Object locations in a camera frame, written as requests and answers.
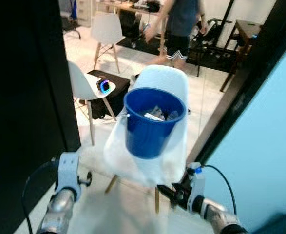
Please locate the black door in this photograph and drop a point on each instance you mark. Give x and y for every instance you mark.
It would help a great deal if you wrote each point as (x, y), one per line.
(26, 97)

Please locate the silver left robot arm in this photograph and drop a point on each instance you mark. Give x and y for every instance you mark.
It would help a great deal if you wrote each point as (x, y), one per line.
(57, 209)

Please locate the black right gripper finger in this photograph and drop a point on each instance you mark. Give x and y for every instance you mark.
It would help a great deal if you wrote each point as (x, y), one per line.
(166, 192)
(181, 186)

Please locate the black suitcase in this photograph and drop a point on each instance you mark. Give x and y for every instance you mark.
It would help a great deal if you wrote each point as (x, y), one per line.
(119, 97)

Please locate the wooden desk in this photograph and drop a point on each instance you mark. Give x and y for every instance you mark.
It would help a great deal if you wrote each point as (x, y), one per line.
(123, 7)

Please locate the black device blue light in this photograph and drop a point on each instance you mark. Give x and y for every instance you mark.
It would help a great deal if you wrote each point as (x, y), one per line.
(103, 86)

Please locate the clear plastic bottle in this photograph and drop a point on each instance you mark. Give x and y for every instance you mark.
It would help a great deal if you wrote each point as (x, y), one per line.
(167, 112)

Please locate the white paper scrap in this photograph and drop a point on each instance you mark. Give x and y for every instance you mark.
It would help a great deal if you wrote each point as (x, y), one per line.
(152, 117)

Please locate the white chair wooden legs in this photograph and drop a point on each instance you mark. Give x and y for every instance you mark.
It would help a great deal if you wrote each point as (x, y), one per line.
(79, 85)
(157, 78)
(106, 29)

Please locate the black door frame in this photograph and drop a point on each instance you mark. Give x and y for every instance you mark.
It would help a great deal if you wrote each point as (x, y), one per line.
(250, 73)

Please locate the brown wooden table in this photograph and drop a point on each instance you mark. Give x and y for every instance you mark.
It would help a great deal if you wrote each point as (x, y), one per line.
(247, 29)

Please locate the blue plastic bucket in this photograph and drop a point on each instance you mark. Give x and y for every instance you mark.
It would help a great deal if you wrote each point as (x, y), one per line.
(147, 136)

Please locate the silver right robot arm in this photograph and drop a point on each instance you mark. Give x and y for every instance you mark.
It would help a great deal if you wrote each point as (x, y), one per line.
(218, 214)

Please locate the person in grey shirt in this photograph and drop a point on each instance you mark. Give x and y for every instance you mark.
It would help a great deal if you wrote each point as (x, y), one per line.
(181, 19)

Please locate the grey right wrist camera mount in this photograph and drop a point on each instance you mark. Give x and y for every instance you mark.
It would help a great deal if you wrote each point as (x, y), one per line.
(197, 187)

